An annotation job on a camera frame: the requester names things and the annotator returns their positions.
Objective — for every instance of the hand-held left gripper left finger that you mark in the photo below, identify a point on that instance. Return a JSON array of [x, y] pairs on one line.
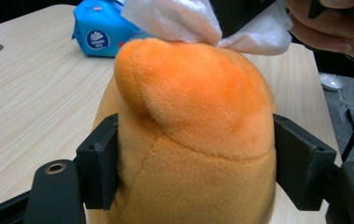
[[101, 161]]

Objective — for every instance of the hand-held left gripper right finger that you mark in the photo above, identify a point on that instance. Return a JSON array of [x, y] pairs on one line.
[[305, 165]]

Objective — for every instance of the white wet wipe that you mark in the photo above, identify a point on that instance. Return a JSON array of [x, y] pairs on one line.
[[177, 18]]

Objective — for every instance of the orange plush toy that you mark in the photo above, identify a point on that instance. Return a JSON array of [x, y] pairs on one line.
[[196, 124]]

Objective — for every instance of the blue wet wipes pack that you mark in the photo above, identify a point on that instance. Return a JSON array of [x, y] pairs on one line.
[[103, 31]]

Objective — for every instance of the white round disc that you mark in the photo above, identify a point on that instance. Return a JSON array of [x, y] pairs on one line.
[[332, 82]]

